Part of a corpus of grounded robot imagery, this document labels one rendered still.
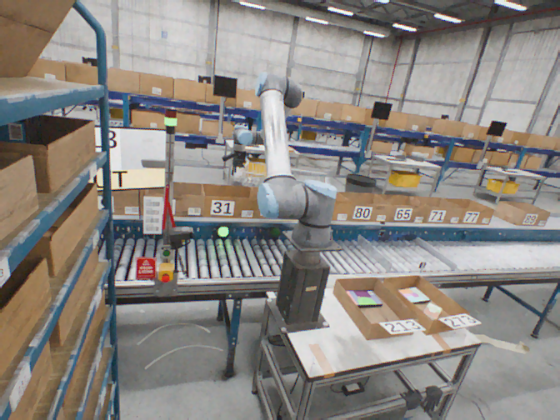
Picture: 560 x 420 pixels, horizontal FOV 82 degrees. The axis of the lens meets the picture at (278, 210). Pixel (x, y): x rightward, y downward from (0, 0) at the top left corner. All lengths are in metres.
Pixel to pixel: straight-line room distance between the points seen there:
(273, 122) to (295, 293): 0.80
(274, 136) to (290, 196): 0.30
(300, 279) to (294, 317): 0.21
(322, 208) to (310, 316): 0.56
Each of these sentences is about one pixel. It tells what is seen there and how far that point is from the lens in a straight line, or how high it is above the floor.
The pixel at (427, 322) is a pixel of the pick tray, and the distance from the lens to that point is 1.89.
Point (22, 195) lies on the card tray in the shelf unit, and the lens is 0.68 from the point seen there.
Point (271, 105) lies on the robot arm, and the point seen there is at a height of 1.74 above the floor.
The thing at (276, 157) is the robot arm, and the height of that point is 1.53.
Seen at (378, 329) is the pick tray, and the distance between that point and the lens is 1.71.
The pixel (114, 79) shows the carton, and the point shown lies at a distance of 6.77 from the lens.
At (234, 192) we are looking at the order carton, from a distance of 2.62.
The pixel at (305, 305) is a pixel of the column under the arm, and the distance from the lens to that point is 1.61.
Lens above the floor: 1.81
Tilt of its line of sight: 20 degrees down
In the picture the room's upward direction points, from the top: 9 degrees clockwise
